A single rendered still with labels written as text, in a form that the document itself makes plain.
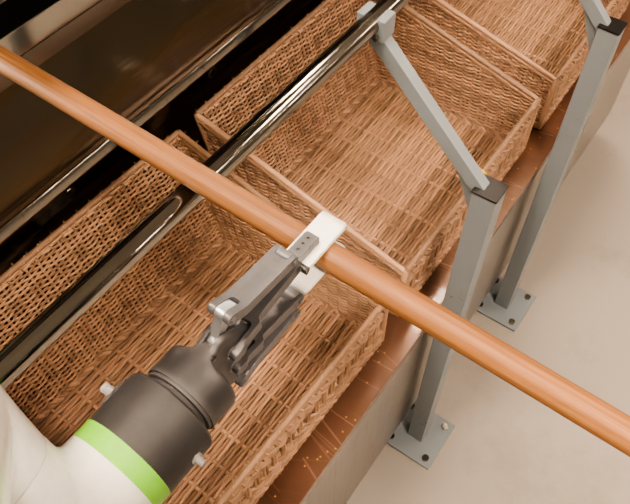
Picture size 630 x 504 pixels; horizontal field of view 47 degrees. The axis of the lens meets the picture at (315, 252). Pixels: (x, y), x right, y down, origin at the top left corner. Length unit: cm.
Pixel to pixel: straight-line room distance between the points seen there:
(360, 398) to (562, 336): 95
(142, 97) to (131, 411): 74
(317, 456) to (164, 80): 69
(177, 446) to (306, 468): 68
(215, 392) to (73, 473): 13
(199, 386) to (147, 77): 74
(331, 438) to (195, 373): 69
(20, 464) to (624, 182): 225
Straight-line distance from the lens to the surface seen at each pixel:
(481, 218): 115
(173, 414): 61
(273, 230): 73
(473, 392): 201
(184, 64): 131
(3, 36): 107
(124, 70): 124
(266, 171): 133
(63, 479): 59
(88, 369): 139
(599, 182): 255
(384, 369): 135
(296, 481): 127
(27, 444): 57
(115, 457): 60
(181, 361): 63
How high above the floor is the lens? 178
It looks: 54 degrees down
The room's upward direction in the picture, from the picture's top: straight up
